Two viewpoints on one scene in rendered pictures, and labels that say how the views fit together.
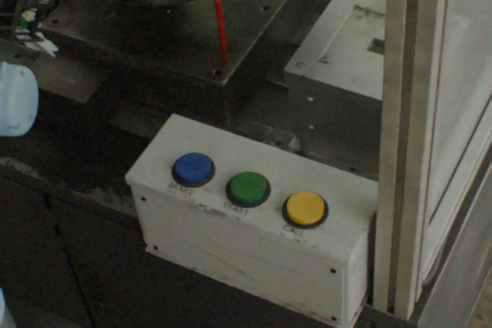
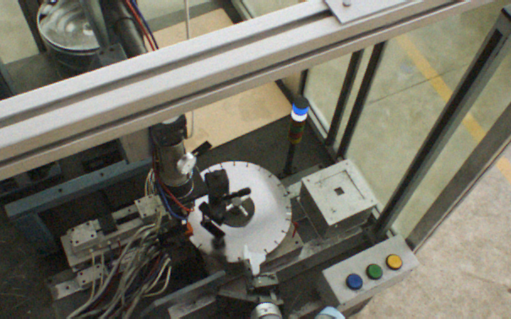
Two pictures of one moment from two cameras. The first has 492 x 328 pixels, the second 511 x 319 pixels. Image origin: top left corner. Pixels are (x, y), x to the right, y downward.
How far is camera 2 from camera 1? 124 cm
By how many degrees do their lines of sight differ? 38
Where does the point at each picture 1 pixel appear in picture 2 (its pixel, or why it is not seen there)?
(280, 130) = (311, 239)
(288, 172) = (375, 256)
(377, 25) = (328, 184)
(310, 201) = (394, 258)
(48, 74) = not seen: hidden behind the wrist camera
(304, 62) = (330, 217)
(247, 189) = (377, 272)
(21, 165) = not seen: outside the picture
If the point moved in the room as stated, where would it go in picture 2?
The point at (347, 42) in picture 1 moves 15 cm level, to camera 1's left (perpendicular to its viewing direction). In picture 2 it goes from (329, 197) to (307, 235)
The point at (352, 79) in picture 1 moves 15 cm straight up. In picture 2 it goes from (349, 209) to (360, 187)
